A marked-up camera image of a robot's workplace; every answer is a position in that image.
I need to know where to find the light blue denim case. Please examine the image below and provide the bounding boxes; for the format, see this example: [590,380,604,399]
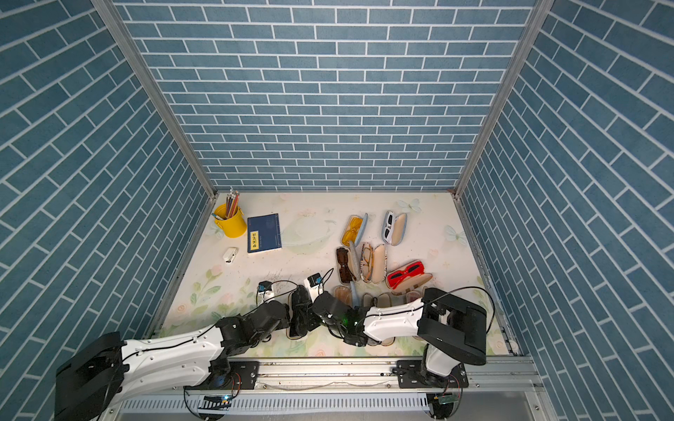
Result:
[333,285,360,319]

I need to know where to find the plaid beige glasses case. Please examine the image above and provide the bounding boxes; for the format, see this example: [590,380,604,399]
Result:
[362,293,395,347]

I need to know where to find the black glasses case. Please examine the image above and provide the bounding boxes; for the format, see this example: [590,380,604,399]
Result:
[287,286,321,340]

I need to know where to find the beige case purple glasses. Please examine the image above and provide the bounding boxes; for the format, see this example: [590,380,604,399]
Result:
[405,290,423,308]

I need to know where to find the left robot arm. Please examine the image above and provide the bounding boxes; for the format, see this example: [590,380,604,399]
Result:
[54,300,289,420]

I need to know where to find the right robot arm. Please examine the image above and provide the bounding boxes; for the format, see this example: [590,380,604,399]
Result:
[312,288,487,388]

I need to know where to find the flag pattern glasses case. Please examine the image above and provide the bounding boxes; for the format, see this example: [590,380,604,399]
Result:
[371,244,387,284]

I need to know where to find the blue case yellow glasses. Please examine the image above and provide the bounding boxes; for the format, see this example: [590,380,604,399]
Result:
[341,213,369,247]

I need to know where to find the yellow tinted glasses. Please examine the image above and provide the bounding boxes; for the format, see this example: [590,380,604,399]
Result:
[341,216,363,247]

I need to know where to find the light blue case white sunglasses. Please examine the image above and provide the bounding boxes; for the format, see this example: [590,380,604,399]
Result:
[389,213,407,246]

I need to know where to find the tortoise brown sunglasses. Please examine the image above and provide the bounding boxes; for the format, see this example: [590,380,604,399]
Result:
[336,247,356,285]

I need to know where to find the dark blue book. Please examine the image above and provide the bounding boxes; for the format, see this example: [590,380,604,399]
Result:
[247,213,282,254]

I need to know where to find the yellow pencil cup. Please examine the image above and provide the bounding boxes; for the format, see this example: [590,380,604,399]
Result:
[212,205,247,239]

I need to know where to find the coloured pencils bundle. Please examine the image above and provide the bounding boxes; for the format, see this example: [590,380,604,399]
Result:
[225,189,240,219]

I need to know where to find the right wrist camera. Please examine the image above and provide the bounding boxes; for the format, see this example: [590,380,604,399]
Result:
[305,273,325,302]

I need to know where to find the thin amber frame glasses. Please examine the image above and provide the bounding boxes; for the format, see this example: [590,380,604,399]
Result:
[360,242,374,283]

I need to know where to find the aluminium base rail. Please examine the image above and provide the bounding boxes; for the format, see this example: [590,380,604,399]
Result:
[102,356,556,420]

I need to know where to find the red frame sunglasses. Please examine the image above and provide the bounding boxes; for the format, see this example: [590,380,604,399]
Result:
[386,261,425,289]

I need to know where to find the white frame sunglasses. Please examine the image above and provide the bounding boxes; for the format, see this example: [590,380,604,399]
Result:
[382,210,395,244]

